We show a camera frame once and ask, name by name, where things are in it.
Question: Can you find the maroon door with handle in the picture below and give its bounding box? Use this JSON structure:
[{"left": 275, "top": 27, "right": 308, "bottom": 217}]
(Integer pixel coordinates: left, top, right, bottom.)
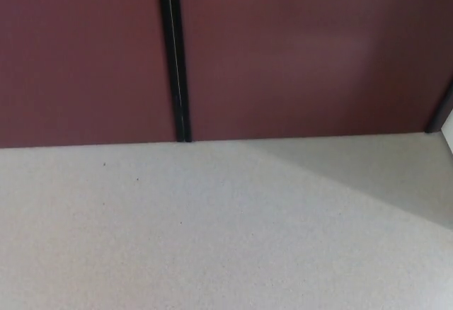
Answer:
[{"left": 179, "top": 0, "right": 453, "bottom": 144}]

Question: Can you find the maroon door without handle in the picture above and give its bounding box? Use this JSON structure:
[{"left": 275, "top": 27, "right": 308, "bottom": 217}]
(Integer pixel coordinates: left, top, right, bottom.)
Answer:
[{"left": 0, "top": 0, "right": 178, "bottom": 149}]

